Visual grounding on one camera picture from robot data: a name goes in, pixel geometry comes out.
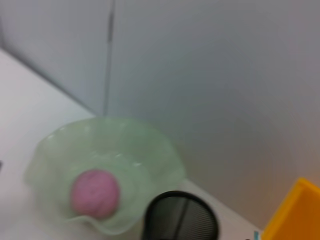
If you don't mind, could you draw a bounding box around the pink peach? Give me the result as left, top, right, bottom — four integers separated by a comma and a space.
70, 169, 121, 219

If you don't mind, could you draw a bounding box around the green glass fruit plate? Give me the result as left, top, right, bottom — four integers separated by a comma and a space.
23, 116, 187, 237

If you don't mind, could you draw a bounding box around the black mesh pen holder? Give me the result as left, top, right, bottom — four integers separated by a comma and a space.
141, 190, 220, 240

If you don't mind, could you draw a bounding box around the yellow plastic bin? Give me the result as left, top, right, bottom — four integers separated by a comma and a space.
261, 176, 320, 240

